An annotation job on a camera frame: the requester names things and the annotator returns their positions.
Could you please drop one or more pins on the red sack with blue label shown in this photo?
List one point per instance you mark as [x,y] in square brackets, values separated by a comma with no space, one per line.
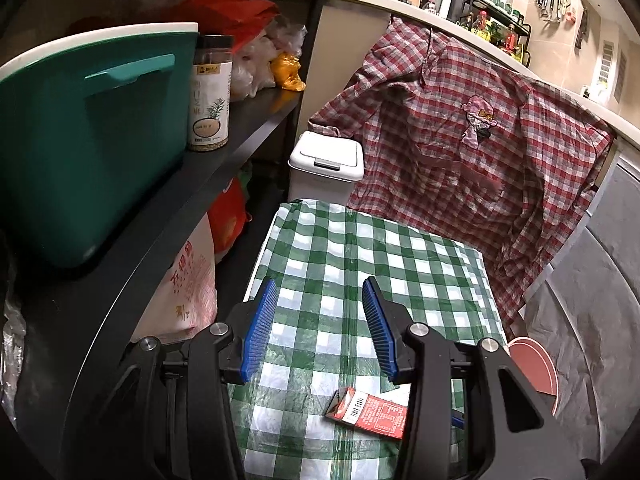
[227,220]

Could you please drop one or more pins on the grey cover sheet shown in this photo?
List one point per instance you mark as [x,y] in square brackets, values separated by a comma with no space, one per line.
[590,285]

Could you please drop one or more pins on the white lidded bin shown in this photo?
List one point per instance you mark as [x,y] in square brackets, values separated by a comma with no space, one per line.
[325,165]

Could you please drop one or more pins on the teal storage box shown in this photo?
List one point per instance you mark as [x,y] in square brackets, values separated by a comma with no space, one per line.
[90,150]

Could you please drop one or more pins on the red plaid shirt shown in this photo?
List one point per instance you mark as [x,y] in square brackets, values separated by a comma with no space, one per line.
[450,160]

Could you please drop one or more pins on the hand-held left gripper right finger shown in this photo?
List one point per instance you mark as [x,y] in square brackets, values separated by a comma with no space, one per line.
[380,330]

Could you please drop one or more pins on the pink bottle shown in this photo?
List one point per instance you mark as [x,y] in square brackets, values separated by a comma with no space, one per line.
[431,5]

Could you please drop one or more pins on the black shelf unit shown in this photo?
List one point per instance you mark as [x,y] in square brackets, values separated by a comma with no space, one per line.
[215,170]

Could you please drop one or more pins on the clear plastic bags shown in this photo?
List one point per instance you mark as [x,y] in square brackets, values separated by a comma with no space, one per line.
[255,65]

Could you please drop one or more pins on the red small box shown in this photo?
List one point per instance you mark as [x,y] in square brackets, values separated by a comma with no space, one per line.
[375,412]

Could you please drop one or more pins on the clear jar with label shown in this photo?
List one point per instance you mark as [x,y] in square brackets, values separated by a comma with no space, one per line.
[210,100]

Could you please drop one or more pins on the orange plastic bag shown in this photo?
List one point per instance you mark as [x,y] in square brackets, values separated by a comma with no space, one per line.
[225,15]

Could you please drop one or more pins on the hanging kitchen utensils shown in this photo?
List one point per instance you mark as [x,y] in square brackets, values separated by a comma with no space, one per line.
[555,5]

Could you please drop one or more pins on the yellow plastic bag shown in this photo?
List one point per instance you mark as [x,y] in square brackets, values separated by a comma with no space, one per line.
[287,72]

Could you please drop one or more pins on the white bag with red print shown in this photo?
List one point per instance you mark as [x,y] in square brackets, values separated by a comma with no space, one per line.
[185,285]

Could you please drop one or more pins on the black spice rack with bottles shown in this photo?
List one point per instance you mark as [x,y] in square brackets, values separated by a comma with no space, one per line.
[495,25]

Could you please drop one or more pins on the green checked tablecloth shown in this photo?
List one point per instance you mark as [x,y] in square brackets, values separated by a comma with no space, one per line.
[340,270]

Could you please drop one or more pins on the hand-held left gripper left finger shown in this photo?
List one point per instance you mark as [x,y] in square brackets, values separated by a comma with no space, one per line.
[260,330]

